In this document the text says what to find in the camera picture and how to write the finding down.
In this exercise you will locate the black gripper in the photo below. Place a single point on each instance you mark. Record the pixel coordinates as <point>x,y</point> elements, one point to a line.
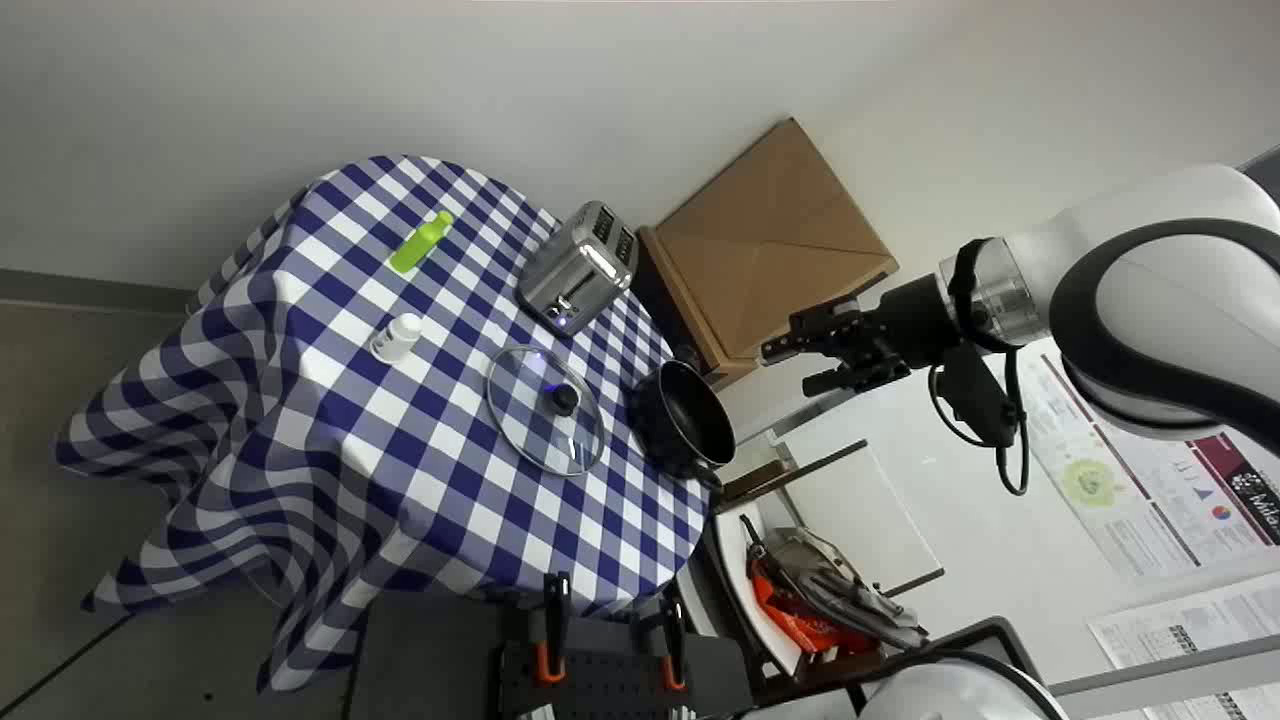
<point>915,320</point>

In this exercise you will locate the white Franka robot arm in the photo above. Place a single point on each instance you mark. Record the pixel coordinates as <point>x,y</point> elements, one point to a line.
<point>1172,264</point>

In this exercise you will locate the black pot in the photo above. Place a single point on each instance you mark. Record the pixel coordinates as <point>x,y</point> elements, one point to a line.
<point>694,415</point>

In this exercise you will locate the thin wooden stick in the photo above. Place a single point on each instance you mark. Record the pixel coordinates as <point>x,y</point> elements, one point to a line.
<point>803,471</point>

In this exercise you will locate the brown cardboard box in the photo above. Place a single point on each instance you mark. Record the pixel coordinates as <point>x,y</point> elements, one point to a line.
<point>767,242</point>

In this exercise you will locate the white board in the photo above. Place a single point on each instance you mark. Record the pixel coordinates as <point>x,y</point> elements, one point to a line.
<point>865,514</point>

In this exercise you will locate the white bin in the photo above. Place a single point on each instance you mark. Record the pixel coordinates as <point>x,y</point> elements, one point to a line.
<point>726,587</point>

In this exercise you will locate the orange tool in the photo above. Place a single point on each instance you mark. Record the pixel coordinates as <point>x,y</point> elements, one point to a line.
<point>795,615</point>

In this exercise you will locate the silver toaster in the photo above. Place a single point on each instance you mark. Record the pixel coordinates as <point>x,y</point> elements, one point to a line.
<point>574,274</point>

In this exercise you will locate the white poster with green circle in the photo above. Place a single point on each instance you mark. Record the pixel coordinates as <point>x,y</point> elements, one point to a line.
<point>1132,495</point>

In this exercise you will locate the green plastic bottle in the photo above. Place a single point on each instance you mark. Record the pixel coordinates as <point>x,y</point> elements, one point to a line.
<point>421,244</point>

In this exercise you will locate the small white bottle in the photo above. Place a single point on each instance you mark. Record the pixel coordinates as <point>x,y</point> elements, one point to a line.
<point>396,339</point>

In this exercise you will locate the blue white checkered tablecloth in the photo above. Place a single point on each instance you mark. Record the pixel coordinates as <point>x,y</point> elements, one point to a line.
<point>400,454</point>

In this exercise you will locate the white printed paper sheet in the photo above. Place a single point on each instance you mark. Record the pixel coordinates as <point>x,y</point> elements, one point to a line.
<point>1200,623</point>

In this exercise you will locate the black table stand panel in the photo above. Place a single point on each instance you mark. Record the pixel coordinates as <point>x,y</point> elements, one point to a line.
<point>426,660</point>

